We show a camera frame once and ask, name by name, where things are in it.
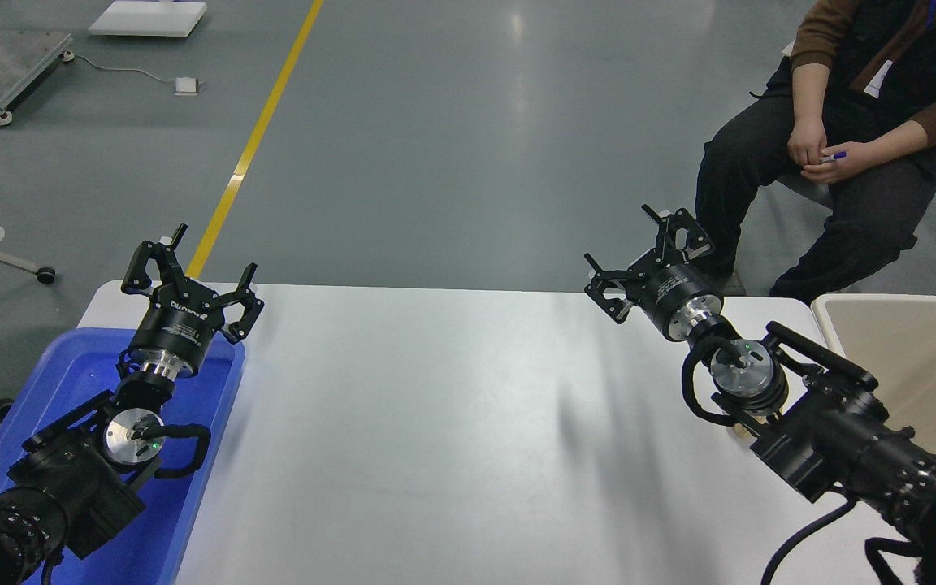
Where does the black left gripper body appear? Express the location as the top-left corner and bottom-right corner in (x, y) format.
(128, 284), (225, 368)

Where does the blue plastic tray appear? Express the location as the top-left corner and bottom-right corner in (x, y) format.
(0, 327), (247, 585)

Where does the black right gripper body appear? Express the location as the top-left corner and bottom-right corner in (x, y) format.
(638, 263), (722, 339)

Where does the metal frame cart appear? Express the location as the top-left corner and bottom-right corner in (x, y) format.
(0, 28), (76, 127)

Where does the white flat floor platform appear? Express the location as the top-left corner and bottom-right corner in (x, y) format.
(89, 0), (209, 38)

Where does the large pale bin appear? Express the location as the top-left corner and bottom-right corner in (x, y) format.
(811, 293), (936, 464)

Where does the thin white floor cable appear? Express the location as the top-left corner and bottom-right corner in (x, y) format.
(68, 52), (179, 85)

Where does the person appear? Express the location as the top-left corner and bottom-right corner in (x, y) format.
(694, 0), (936, 306)

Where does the person's right hand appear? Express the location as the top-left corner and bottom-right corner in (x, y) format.
(786, 121), (830, 170)

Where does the person's left hand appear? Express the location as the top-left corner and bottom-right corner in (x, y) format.
(801, 142), (872, 184)

